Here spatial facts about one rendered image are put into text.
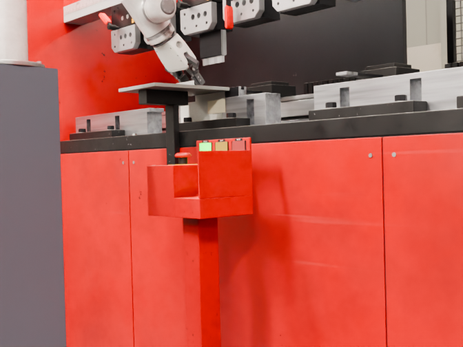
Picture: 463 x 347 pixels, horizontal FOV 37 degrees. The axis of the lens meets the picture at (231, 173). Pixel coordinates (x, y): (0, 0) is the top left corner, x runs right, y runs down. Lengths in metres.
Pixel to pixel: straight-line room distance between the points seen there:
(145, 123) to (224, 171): 0.81
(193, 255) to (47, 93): 0.49
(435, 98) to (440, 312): 0.45
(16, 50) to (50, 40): 1.22
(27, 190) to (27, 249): 0.13
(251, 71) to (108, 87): 0.59
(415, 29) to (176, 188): 4.02
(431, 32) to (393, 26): 3.08
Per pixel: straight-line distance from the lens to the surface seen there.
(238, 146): 1.65
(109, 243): 2.33
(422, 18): 5.43
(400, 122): 1.47
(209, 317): 1.66
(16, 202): 1.52
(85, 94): 2.84
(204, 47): 2.14
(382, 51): 2.32
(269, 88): 2.19
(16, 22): 1.59
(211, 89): 1.99
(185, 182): 1.62
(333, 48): 2.45
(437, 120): 1.42
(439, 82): 1.56
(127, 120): 2.44
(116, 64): 2.93
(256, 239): 1.76
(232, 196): 1.59
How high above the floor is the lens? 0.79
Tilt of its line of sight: 1 degrees down
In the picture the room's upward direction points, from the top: 2 degrees counter-clockwise
